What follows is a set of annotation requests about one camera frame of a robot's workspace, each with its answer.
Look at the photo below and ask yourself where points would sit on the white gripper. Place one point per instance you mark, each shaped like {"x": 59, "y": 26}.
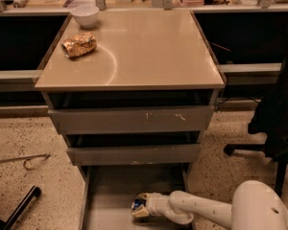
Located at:
{"x": 154, "y": 203}

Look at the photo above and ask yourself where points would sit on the blue pepsi can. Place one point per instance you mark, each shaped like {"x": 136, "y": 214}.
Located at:
{"x": 138, "y": 203}

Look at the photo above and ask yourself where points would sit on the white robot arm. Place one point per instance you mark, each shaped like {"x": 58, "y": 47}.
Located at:
{"x": 255, "y": 206}

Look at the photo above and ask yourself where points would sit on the open bottom grey drawer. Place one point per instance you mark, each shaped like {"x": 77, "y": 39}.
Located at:
{"x": 110, "y": 190}

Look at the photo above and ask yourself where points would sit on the middle grey drawer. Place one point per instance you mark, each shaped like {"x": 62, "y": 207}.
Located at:
{"x": 137, "y": 155}

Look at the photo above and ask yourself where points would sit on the top grey drawer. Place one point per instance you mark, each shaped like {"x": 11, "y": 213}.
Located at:
{"x": 131, "y": 120}

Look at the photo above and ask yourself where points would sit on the grey drawer cabinet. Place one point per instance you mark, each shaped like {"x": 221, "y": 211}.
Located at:
{"x": 146, "y": 58}

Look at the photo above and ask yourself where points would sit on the crushed gold can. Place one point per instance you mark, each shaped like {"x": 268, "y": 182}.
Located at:
{"x": 79, "y": 45}

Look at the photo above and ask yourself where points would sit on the metal hook rod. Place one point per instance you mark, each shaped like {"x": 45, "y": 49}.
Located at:
{"x": 25, "y": 159}

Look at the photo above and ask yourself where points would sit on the black chair leg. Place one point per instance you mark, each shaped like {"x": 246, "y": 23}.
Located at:
{"x": 7, "y": 225}

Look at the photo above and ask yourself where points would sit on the black office chair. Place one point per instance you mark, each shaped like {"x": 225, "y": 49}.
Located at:
{"x": 271, "y": 118}

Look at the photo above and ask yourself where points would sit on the white bowl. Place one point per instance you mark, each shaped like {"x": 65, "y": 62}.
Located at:
{"x": 85, "y": 15}

